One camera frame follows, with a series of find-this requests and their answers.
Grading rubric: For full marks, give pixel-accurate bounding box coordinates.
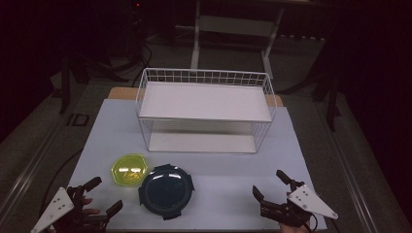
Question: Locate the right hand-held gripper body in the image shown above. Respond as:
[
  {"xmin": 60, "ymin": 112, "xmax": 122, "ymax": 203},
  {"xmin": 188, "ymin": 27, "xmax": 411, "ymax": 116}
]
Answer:
[{"xmin": 259, "ymin": 179, "xmax": 339, "ymax": 228}]

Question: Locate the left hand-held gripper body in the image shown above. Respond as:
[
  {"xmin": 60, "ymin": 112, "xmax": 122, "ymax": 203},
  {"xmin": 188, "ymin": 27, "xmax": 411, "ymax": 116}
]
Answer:
[{"xmin": 30, "ymin": 185, "xmax": 109, "ymax": 233}]

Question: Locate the yellow-green lidded container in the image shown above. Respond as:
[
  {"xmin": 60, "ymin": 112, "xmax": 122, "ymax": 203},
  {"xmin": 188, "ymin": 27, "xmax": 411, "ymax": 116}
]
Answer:
[{"xmin": 111, "ymin": 152, "xmax": 151, "ymax": 187}]

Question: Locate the dark blue round lidded container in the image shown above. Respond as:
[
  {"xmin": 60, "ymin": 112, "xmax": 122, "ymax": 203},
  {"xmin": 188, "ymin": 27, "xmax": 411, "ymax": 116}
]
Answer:
[{"xmin": 137, "ymin": 163, "xmax": 196, "ymax": 221}]

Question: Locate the white wire shelf rack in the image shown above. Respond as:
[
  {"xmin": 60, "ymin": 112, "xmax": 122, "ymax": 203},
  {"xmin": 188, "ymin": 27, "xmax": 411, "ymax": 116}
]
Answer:
[{"xmin": 135, "ymin": 67, "xmax": 278, "ymax": 155}]

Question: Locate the person's left hand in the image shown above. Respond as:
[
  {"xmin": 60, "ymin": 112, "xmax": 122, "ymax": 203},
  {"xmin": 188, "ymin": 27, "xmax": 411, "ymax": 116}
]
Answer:
[{"xmin": 81, "ymin": 197, "xmax": 102, "ymax": 217}]

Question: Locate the person's right hand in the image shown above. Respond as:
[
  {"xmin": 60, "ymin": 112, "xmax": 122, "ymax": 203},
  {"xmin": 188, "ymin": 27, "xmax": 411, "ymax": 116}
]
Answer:
[{"xmin": 279, "ymin": 223, "xmax": 311, "ymax": 233}]

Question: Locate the white table cover sheet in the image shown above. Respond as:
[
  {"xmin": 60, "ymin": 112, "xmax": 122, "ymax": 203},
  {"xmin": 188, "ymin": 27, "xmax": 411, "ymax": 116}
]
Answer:
[{"xmin": 68, "ymin": 98, "xmax": 328, "ymax": 232}]

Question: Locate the black floor socket plate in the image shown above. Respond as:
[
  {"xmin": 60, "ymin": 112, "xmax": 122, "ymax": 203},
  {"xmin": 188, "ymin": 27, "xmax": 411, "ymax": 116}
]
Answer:
[{"xmin": 66, "ymin": 113, "xmax": 90, "ymax": 127}]

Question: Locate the black metal stand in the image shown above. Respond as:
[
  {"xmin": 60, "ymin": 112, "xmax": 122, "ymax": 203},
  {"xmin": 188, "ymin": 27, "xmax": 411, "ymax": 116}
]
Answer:
[
  {"xmin": 58, "ymin": 54, "xmax": 91, "ymax": 115},
  {"xmin": 311, "ymin": 69, "xmax": 343, "ymax": 132}
]

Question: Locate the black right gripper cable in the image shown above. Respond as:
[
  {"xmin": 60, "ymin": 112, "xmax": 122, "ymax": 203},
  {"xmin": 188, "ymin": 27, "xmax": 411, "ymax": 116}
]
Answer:
[{"xmin": 305, "ymin": 212, "xmax": 321, "ymax": 233}]

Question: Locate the black floor cable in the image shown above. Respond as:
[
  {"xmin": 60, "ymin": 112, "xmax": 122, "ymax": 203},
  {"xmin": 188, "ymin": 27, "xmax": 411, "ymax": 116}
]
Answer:
[{"xmin": 39, "ymin": 148, "xmax": 85, "ymax": 218}]

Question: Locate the bundle of black cables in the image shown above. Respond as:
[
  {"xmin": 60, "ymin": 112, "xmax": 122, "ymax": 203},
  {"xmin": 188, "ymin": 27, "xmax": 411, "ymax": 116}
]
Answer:
[{"xmin": 106, "ymin": 42, "xmax": 154, "ymax": 87}]

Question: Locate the white metal desk frame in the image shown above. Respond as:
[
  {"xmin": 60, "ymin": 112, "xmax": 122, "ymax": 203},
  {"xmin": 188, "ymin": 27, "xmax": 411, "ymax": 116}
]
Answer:
[{"xmin": 189, "ymin": 0, "xmax": 286, "ymax": 81}]

